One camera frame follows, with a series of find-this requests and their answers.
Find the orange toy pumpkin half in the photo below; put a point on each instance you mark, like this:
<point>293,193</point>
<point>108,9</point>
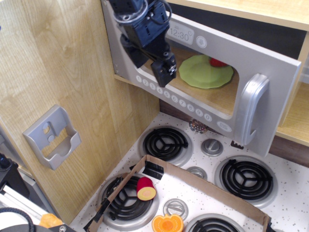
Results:
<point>168,223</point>

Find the black equipment with cable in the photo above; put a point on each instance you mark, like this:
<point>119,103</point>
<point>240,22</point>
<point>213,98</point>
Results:
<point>17,212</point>

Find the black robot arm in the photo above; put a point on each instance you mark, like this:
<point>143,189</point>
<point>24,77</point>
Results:
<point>144,24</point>

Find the red toy strawberry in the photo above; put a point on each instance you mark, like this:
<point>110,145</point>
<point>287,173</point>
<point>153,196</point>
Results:
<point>216,63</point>

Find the red yellow toy fruit half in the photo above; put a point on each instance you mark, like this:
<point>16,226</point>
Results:
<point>145,189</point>

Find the grey wall phone holder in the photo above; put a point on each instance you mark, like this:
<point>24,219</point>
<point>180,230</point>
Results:
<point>45,130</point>

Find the front left stove burner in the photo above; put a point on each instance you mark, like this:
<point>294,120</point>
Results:
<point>127,212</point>

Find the front right stove burner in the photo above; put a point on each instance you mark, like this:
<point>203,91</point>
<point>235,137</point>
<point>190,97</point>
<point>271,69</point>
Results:
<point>212,223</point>

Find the cardboard barrier strip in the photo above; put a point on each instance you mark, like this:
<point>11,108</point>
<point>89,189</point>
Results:
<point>200,195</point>

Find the back right stove burner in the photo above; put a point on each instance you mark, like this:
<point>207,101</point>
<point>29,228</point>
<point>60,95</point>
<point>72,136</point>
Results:
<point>247,178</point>

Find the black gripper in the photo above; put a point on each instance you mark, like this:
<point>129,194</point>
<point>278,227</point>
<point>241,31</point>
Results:
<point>144,24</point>

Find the hanging toy slotted spoon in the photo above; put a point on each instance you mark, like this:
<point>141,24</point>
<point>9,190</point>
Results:
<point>197,127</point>

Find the back left stove burner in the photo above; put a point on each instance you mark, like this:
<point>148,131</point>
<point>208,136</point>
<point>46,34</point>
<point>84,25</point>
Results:
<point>167,143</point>

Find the hanging toy spatula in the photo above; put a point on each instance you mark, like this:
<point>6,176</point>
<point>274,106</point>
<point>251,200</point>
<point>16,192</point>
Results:
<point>236,145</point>

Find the stove burner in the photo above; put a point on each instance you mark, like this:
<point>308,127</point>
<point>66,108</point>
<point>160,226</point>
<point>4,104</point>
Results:
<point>127,212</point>
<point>247,178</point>
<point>212,223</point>
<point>167,143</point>

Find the grey back stove knob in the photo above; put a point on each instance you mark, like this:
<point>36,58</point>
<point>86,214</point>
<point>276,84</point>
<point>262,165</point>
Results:
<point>212,147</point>

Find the grey stove knob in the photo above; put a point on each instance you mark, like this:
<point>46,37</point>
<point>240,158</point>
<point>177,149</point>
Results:
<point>197,171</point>
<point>176,207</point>
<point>212,147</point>

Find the green plastic plate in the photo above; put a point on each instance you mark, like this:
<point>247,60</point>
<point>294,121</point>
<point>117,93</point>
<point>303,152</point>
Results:
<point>196,71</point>

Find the grey middle stove knob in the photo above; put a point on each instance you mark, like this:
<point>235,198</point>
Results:
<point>197,171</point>

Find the grey front stove knob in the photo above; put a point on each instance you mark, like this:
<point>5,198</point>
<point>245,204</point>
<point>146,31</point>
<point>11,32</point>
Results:
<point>176,207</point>

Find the orange toy food piece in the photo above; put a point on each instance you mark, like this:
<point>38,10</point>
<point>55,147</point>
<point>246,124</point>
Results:
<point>50,220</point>

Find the grey toy microwave door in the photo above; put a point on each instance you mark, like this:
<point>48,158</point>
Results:
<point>235,87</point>

